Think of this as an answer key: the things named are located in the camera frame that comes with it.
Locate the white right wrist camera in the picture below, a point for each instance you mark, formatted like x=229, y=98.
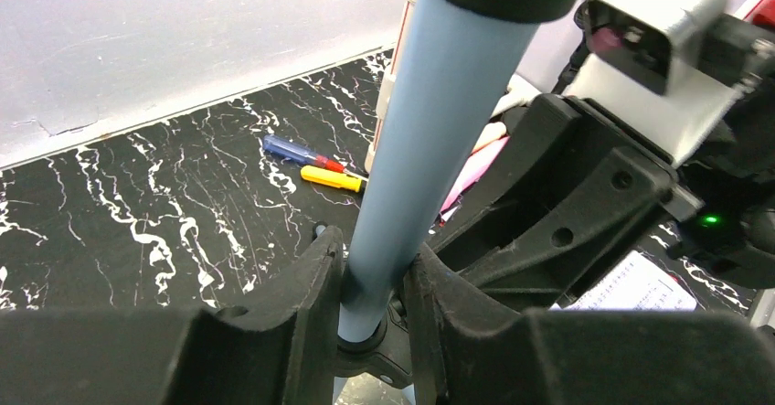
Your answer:
x=643, y=68

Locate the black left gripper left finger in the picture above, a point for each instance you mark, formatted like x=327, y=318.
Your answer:
x=277, y=346

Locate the pink toy microphone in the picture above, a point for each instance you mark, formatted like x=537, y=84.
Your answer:
x=473, y=169

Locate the white PVC pipe frame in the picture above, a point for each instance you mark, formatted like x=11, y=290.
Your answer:
x=388, y=82

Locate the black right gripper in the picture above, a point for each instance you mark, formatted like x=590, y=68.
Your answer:
x=569, y=194

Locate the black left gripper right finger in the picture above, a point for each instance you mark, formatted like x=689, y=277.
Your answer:
x=466, y=348

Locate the lavender sheet music page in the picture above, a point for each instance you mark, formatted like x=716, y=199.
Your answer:
x=634, y=284

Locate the beige toy microphone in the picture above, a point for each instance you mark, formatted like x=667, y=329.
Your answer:
x=490, y=133

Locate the light blue music stand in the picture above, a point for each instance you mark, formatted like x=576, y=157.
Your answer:
x=454, y=60

